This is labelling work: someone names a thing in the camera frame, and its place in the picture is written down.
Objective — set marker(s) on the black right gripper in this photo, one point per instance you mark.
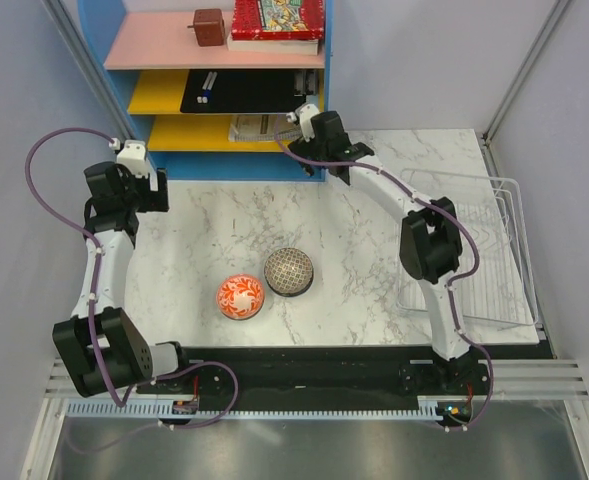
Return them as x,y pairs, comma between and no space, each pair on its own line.
301,146

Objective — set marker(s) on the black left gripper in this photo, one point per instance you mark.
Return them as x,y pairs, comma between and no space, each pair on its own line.
154,201

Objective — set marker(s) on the orange white patterned bowl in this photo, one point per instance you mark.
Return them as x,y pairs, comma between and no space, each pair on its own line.
240,297

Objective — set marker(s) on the white wire dish rack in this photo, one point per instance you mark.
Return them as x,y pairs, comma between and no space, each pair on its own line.
500,294

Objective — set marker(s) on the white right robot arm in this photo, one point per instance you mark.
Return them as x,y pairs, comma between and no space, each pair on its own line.
436,249

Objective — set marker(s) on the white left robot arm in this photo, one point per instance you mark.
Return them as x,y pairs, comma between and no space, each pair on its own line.
99,345

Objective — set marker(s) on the patterned paper booklet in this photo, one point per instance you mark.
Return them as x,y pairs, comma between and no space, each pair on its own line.
260,128

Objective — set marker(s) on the white book under red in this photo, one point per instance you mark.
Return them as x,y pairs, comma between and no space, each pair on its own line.
284,47

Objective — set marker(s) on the black clipboard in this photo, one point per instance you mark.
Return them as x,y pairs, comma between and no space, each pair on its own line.
246,91

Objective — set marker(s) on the blue shelf unit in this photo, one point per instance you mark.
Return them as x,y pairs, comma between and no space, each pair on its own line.
145,57

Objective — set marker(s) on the white blue marker pen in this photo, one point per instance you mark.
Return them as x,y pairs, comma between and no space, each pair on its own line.
207,87

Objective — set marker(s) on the black mosaic patterned bowl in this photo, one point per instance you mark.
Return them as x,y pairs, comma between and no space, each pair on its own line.
289,272

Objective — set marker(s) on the red patterned book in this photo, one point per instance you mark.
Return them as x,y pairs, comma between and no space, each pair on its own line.
300,20

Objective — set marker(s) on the brown wooden cube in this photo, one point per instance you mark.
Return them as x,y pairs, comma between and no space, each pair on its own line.
209,27

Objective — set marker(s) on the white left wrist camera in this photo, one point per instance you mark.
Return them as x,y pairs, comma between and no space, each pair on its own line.
133,155

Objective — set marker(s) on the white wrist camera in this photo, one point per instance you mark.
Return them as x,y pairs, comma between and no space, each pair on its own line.
303,117
133,155

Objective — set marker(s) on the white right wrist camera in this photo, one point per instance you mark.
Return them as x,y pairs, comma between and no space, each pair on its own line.
303,117

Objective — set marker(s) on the light blue cable duct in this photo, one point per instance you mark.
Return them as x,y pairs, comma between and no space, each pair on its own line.
168,409

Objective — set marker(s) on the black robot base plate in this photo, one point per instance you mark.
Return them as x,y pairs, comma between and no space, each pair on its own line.
335,377

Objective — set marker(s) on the aluminium corner frame post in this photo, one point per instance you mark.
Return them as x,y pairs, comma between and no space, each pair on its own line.
552,22

